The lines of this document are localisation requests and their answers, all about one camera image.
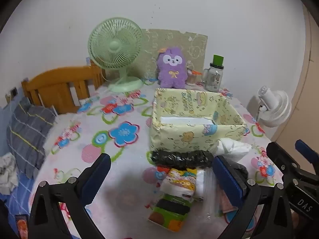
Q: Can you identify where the yellow cartoon fabric basket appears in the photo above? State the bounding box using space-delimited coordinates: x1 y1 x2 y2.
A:
149 88 250 155

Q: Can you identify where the white clip fan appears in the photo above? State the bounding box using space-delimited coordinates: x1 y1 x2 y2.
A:
257 86 292 128

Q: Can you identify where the purple plush toy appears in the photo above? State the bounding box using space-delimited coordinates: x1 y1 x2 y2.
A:
157 46 191 89

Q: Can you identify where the black plastic bag roll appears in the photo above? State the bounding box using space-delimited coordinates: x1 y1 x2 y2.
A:
151 151 215 169

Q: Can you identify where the clear plastic bag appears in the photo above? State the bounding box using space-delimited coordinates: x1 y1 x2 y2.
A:
196 169 225 220

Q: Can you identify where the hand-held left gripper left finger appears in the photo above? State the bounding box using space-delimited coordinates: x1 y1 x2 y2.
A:
29 153 111 239

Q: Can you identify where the white flat pack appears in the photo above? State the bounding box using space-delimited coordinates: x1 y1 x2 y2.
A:
159 116 216 126

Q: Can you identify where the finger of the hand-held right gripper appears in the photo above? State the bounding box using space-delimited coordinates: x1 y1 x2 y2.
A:
266 142 301 178
295 140 319 165

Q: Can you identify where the wooden bed headboard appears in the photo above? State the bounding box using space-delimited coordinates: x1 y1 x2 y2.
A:
21 61 107 115

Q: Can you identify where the pink printed packet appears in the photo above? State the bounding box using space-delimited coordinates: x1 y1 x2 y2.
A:
219 192 239 214

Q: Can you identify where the green tissue pack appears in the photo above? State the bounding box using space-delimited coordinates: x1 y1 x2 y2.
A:
148 196 194 232

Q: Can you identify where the cotton swab box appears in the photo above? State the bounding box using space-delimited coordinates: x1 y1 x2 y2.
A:
186 68 203 85

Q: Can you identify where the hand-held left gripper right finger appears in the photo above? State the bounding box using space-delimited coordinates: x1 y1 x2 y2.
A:
212 155 294 239

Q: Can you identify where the grey plaid pillow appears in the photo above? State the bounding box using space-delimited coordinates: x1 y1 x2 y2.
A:
7 97 56 178

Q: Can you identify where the green desk fan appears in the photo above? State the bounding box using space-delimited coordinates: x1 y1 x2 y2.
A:
88 17 144 93

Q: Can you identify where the glass jar with green lid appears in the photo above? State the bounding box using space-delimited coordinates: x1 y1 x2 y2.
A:
202 54 225 92

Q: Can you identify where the white crumpled cloth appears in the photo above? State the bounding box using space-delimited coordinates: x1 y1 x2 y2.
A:
0 153 19 195

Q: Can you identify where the beige cartoon print board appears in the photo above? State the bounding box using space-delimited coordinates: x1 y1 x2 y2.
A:
141 28 208 80

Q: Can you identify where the blue checked bedsheet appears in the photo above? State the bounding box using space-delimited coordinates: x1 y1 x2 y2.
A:
0 172 34 239

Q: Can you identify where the white plastic bag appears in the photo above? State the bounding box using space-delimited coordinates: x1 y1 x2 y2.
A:
216 138 252 160

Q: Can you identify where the floral tablecloth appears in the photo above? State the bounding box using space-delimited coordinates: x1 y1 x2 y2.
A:
29 80 277 239

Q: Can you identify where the orange printed packet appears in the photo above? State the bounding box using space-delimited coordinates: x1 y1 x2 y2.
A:
15 214 29 239

